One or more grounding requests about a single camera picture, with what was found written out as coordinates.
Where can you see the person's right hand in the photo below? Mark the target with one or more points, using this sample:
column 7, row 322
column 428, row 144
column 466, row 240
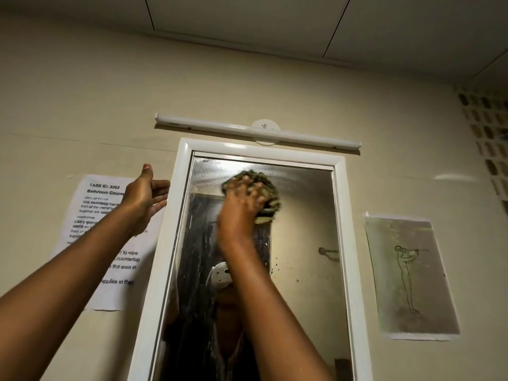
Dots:
column 238, row 218

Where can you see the person's right fingers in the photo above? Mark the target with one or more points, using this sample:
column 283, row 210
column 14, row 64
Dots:
column 246, row 191

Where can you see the person's left thumb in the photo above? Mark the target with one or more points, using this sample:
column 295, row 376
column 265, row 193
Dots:
column 146, row 175

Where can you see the green cleaning cloth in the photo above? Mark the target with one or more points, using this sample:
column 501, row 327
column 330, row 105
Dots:
column 270, row 196

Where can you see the round white wall mount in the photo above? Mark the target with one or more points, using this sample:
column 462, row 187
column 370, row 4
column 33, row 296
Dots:
column 265, row 124

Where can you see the patterned ventilation block grille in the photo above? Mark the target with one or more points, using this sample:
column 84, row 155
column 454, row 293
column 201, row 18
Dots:
column 490, row 130

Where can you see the paper with figure drawing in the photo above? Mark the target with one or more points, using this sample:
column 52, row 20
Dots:
column 412, row 273

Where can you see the person's left hand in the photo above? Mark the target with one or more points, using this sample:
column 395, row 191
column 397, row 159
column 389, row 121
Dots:
column 139, row 202

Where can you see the person's left forearm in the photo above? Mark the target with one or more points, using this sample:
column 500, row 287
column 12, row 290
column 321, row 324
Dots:
column 59, row 293

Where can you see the white printed instruction sheet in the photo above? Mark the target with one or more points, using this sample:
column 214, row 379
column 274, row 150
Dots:
column 93, row 194

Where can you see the white framed wall mirror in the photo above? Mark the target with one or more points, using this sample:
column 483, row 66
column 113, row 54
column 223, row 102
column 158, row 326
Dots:
column 346, row 242

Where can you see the person's right forearm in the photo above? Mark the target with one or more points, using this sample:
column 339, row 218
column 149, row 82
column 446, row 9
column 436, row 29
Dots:
column 270, row 313

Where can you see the white tube light fixture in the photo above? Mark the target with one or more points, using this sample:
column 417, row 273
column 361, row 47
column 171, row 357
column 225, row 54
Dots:
column 206, row 127

